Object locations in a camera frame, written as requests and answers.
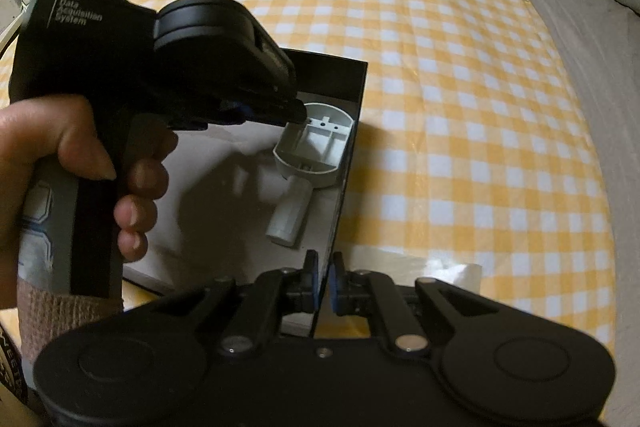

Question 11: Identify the person's left hand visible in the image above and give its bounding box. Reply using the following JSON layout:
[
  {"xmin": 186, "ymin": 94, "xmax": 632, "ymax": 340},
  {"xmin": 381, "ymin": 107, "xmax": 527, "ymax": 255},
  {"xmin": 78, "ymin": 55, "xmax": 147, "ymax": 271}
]
[{"xmin": 0, "ymin": 99, "xmax": 179, "ymax": 313}]

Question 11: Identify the yellow checkered cloth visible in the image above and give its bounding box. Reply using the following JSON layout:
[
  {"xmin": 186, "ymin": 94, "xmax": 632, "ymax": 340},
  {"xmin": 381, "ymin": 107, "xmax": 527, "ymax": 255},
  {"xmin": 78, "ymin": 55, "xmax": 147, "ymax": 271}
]
[{"xmin": 0, "ymin": 0, "xmax": 617, "ymax": 355}]

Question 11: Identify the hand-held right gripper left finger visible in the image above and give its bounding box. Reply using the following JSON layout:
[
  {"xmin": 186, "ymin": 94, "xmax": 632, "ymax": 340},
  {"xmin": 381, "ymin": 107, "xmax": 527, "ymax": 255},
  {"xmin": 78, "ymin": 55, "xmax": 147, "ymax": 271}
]
[{"xmin": 150, "ymin": 251, "xmax": 321, "ymax": 356}]

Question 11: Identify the printed cardboard box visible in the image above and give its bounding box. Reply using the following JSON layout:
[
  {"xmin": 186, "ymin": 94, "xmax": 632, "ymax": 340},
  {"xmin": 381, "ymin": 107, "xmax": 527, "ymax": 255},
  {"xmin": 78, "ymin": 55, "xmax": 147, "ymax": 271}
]
[{"xmin": 0, "ymin": 307, "xmax": 32, "ymax": 408}]

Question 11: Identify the black storage box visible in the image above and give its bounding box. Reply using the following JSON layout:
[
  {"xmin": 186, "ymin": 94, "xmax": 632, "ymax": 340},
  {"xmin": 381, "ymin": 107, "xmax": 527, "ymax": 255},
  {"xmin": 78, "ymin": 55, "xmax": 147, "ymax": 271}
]
[{"xmin": 121, "ymin": 48, "xmax": 369, "ymax": 344}]

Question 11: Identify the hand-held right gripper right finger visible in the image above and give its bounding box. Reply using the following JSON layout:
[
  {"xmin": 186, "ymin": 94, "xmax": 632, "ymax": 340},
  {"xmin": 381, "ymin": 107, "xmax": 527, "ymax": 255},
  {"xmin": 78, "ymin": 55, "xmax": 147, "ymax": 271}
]
[{"xmin": 329, "ymin": 252, "xmax": 485, "ymax": 354}]

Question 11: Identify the white paper piece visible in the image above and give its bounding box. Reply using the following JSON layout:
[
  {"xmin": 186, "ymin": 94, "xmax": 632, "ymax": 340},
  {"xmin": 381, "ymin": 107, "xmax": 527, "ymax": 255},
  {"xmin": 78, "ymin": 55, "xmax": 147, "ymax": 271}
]
[{"xmin": 425, "ymin": 258, "xmax": 484, "ymax": 294}]

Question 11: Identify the white plastic cylinder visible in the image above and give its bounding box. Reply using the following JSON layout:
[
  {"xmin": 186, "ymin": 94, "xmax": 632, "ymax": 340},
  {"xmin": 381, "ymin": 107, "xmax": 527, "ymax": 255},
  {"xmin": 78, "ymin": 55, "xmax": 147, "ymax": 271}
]
[{"xmin": 265, "ymin": 179, "xmax": 314, "ymax": 249}]

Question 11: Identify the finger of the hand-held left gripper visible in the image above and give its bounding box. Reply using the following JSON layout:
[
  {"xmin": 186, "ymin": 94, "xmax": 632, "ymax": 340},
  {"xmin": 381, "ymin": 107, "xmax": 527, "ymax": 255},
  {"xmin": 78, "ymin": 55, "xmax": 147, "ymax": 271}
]
[
  {"xmin": 171, "ymin": 117, "xmax": 209, "ymax": 132},
  {"xmin": 220, "ymin": 98, "xmax": 307, "ymax": 126}
]

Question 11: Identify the white plastic housing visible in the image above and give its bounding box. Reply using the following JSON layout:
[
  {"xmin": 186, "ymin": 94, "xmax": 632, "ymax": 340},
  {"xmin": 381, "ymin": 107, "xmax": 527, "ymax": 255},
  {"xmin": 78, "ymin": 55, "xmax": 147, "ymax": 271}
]
[{"xmin": 272, "ymin": 103, "xmax": 357, "ymax": 189}]

